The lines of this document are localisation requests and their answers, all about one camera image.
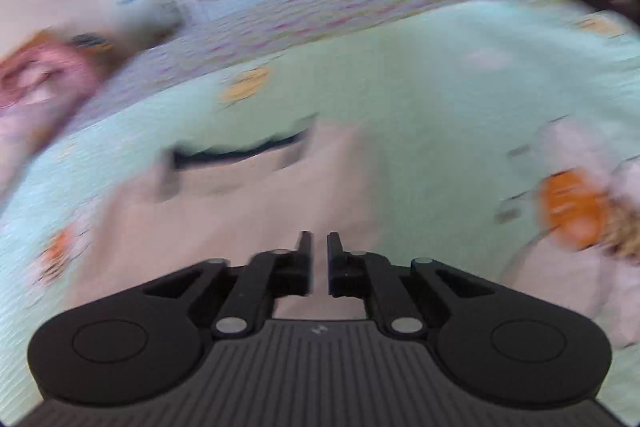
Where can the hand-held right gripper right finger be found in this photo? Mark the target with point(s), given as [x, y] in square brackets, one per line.
[336, 264]

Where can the white T-shirt with navy trim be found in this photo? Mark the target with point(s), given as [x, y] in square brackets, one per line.
[225, 217]

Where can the green bee-print quilt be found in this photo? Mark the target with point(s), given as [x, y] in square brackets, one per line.
[425, 107]

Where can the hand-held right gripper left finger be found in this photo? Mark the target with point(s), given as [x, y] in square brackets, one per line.
[302, 264]

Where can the colourful patterned cushion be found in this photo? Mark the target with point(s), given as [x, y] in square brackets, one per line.
[92, 44]

